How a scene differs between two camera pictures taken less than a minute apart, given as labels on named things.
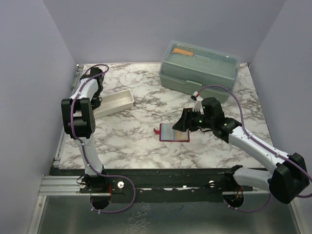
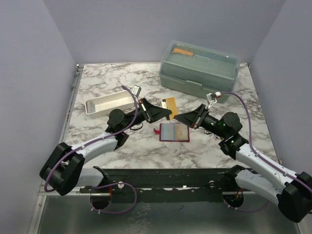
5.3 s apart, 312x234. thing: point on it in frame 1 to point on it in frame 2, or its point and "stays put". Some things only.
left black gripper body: (94, 101) to (143, 108)
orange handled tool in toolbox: (182, 51) stays put
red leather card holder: (167, 133) stays put
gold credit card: (180, 135) stays put
